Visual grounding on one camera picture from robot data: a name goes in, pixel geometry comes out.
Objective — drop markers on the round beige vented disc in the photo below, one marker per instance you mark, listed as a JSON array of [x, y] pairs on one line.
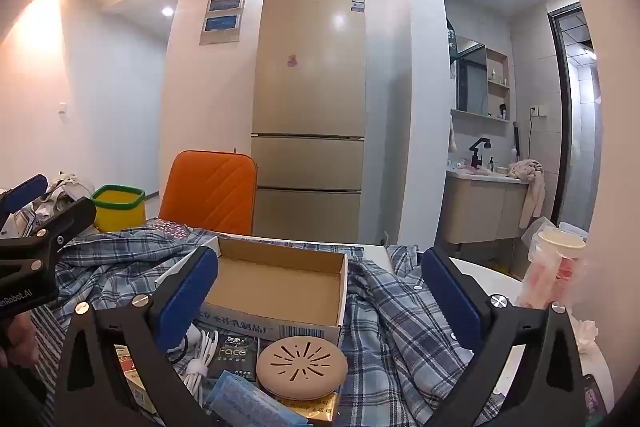
[[300, 367]]

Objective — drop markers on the dark hanging cloth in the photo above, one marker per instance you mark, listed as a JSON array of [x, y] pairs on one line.
[[451, 47]]

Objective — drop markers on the blue-green packet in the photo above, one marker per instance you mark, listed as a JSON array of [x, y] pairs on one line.
[[240, 399]]

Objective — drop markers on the beige wall niche shelf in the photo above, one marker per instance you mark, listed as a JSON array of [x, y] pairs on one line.
[[497, 77]]

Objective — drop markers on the pink towel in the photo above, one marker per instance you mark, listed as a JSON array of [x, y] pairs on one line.
[[530, 187]]

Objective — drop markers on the black tissue packet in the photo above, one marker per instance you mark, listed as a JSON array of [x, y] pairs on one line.
[[235, 352]]

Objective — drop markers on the gold cigarette pack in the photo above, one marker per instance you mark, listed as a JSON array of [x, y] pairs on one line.
[[315, 414]]

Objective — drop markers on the blue plaid shirt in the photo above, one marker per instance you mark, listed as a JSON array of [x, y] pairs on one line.
[[390, 332]]

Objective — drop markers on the plastic snack bag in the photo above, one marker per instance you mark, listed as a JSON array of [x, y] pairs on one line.
[[555, 257]]

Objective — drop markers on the round ceiling spotlight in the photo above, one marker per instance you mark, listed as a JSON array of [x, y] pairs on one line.
[[167, 11]]

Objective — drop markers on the dark patterned packet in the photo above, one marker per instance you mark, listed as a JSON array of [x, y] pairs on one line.
[[594, 399]]

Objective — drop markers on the white wall outlet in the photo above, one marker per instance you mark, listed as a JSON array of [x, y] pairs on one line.
[[538, 110]]

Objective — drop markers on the black hanging hair tool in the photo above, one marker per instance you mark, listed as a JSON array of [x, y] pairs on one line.
[[517, 139]]

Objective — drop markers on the red cigarette pack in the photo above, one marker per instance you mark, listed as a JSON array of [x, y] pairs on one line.
[[127, 364]]

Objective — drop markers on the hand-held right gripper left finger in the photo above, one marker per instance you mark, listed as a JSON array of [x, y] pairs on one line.
[[187, 297]]

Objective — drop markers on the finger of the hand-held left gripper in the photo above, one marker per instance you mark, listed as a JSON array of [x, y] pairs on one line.
[[62, 219], [25, 193]]

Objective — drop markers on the orange padded chair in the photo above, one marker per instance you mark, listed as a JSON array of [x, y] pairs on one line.
[[210, 192]]

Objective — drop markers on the black door frame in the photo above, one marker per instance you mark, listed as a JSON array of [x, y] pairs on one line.
[[562, 107]]

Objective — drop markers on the beige refrigerator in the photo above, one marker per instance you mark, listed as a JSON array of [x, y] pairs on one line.
[[310, 82]]

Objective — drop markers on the beige vanity cabinet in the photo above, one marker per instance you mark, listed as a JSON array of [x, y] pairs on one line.
[[480, 207]]

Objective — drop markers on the bathroom mirror cabinet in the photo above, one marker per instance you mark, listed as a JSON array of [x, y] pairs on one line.
[[470, 77]]

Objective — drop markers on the pink hanging cloth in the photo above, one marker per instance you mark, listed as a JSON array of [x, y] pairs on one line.
[[451, 134]]

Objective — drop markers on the black faucet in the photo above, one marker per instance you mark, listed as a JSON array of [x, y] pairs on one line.
[[479, 152]]

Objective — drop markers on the cardboard box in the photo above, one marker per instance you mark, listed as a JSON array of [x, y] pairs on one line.
[[280, 277]]

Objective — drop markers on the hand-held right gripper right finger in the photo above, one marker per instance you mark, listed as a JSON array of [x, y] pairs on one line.
[[452, 302]]

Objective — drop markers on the yellow bin with green rim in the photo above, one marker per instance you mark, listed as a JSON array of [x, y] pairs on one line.
[[117, 214]]

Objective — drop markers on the pink fridge sticker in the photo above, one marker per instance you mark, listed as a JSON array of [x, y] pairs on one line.
[[291, 60]]

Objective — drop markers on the crumpled white tissue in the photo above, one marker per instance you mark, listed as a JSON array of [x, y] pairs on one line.
[[585, 332]]

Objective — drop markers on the person's left hand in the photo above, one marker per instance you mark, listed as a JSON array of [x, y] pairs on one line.
[[17, 337]]

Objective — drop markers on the grey striped cloth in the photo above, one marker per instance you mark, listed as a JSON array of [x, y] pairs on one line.
[[47, 347]]

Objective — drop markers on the grey electrical wall panel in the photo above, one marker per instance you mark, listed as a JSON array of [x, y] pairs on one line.
[[222, 14]]

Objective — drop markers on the pink sequined fabric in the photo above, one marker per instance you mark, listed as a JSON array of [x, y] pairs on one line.
[[167, 227]]

